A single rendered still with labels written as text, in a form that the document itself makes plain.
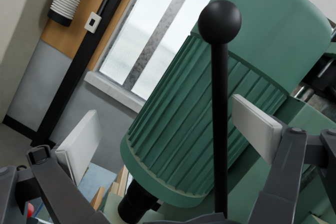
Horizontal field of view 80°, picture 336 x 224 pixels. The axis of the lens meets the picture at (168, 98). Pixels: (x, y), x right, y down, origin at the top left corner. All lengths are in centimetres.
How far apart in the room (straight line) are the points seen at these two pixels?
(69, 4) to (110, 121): 94
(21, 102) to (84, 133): 201
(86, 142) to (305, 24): 25
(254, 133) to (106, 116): 171
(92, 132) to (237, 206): 27
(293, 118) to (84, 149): 27
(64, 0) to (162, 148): 149
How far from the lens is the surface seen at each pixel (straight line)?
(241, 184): 35
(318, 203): 38
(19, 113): 222
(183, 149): 28
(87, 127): 17
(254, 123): 17
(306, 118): 34
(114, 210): 45
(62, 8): 168
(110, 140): 191
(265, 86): 27
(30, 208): 46
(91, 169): 76
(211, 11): 17
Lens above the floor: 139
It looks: 13 degrees down
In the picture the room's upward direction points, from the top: 33 degrees clockwise
